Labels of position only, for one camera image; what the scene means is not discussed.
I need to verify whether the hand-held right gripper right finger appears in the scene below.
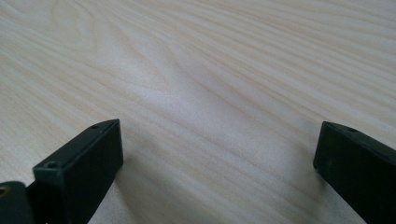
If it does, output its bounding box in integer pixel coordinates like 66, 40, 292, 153
312, 120, 396, 224

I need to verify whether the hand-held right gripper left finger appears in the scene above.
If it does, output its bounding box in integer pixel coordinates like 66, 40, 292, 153
32, 118, 124, 224

